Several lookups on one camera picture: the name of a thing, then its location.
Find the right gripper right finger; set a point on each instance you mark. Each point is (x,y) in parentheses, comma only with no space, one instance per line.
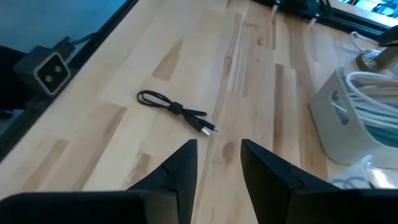
(295,202)

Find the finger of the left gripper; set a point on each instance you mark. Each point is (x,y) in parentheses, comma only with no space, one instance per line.
(388,36)
(384,59)

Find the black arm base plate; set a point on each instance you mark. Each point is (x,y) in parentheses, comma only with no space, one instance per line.
(298,4)

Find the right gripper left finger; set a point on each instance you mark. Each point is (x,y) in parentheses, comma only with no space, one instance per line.
(124,208)

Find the white zip tie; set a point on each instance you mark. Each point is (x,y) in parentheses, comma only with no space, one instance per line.
(275,8)
(312,22)

